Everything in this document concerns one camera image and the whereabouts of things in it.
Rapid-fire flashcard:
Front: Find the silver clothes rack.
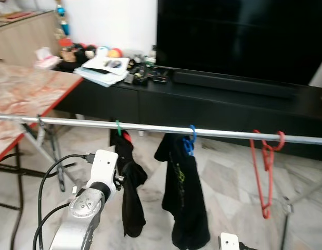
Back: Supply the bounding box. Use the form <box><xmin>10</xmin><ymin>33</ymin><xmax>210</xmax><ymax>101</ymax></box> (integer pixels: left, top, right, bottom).
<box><xmin>0</xmin><ymin>114</ymin><xmax>322</xmax><ymax>250</ymax></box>

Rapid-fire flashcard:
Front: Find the dark brown plush toy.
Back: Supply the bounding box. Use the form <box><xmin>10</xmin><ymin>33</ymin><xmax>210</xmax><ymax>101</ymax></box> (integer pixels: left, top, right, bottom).
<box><xmin>75</xmin><ymin>43</ymin><xmax>98</xmax><ymax>61</ymax></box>

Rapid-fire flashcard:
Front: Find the wooden sideboard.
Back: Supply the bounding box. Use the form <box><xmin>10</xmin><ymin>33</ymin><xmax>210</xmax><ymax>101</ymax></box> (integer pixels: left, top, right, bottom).
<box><xmin>0</xmin><ymin>9</ymin><xmax>62</xmax><ymax>67</ymax></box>

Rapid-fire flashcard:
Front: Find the black flat television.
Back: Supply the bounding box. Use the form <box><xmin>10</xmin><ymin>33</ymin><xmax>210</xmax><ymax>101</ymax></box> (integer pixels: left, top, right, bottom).
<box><xmin>156</xmin><ymin>0</ymin><xmax>322</xmax><ymax>87</ymax></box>

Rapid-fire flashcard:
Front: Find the red plastic hanger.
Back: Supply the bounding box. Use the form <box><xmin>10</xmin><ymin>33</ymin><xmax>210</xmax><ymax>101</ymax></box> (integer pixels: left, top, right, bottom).
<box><xmin>249</xmin><ymin>130</ymin><xmax>287</xmax><ymax>220</ymax></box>

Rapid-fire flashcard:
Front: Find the marble folding table red edge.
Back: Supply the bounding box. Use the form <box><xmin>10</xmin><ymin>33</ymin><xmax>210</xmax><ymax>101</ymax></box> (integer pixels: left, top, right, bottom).
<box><xmin>0</xmin><ymin>61</ymin><xmax>84</xmax><ymax>250</ymax></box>

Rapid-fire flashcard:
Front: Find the black t-shirt with green print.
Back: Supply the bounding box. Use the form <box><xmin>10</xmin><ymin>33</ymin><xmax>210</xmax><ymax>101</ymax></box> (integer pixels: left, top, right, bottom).
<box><xmin>154</xmin><ymin>133</ymin><xmax>211</xmax><ymax>250</ymax></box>

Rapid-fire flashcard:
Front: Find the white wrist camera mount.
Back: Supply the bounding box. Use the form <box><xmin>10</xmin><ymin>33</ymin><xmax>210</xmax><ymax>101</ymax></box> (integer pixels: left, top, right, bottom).
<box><xmin>218</xmin><ymin>232</ymin><xmax>241</xmax><ymax>250</ymax></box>
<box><xmin>87</xmin><ymin>149</ymin><xmax>120</xmax><ymax>194</ymax></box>

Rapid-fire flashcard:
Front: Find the stack of white papers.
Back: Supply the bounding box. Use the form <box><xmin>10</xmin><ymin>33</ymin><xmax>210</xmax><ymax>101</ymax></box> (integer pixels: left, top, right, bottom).
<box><xmin>74</xmin><ymin>54</ymin><xmax>131</xmax><ymax>88</ymax></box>

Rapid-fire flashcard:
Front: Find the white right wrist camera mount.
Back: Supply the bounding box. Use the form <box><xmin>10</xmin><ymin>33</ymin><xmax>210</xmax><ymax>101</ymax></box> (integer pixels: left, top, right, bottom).
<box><xmin>218</xmin><ymin>232</ymin><xmax>241</xmax><ymax>250</ymax></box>

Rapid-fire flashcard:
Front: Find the blue plastic hanger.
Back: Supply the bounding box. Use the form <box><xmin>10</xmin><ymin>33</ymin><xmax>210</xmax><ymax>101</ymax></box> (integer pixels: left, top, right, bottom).
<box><xmin>182</xmin><ymin>124</ymin><xmax>197</xmax><ymax>157</ymax></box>

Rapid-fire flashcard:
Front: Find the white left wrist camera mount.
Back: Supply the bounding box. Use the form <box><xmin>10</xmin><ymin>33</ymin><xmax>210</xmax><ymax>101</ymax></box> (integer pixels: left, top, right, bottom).
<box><xmin>87</xmin><ymin>149</ymin><xmax>120</xmax><ymax>194</ymax></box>

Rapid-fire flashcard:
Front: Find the orange ball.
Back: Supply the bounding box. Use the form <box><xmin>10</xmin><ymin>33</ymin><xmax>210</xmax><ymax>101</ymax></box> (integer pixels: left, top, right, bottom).
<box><xmin>107</xmin><ymin>47</ymin><xmax>124</xmax><ymax>59</ymax></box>

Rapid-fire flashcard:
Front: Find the white tissue pack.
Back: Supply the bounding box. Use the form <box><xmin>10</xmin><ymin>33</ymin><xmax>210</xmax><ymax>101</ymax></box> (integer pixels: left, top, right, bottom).
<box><xmin>34</xmin><ymin>46</ymin><xmax>61</xmax><ymax>70</ymax></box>

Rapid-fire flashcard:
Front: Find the black tv console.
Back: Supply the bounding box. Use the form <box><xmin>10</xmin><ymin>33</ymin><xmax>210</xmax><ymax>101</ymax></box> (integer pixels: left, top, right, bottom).
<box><xmin>53</xmin><ymin>60</ymin><xmax>322</xmax><ymax>161</ymax></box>

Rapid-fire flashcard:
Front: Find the blue trophy ornament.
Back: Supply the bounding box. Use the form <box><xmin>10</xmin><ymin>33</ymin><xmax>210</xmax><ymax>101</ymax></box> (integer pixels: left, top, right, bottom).
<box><xmin>53</xmin><ymin>0</ymin><xmax>74</xmax><ymax>50</ymax></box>

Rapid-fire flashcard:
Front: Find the black soundbar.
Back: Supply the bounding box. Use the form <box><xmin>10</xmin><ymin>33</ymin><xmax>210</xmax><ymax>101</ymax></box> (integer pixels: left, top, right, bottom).
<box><xmin>172</xmin><ymin>69</ymin><xmax>300</xmax><ymax>100</ymax></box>

